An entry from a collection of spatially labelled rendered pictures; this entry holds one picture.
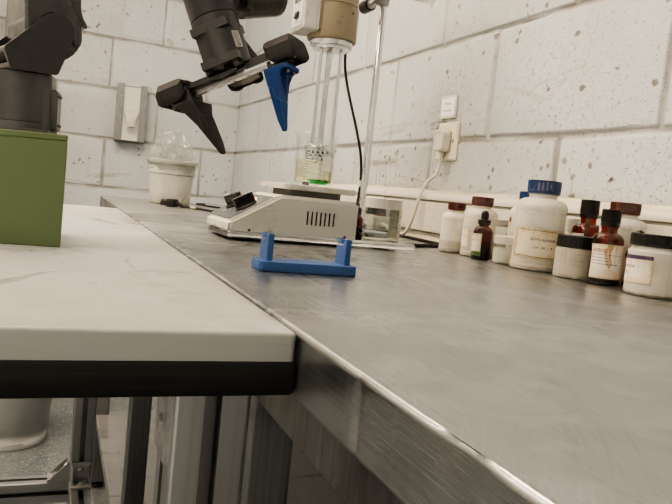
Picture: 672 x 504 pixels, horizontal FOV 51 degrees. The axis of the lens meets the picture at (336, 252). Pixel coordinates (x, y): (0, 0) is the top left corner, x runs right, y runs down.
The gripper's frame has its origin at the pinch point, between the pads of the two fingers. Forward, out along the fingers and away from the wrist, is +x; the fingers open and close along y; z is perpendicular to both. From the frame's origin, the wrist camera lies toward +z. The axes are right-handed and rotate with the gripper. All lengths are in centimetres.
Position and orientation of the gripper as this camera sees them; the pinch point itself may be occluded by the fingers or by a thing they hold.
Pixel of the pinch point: (245, 115)
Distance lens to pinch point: 87.2
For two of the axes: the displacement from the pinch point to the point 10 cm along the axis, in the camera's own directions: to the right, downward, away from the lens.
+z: 2.3, -0.9, 9.7
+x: 3.1, 9.5, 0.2
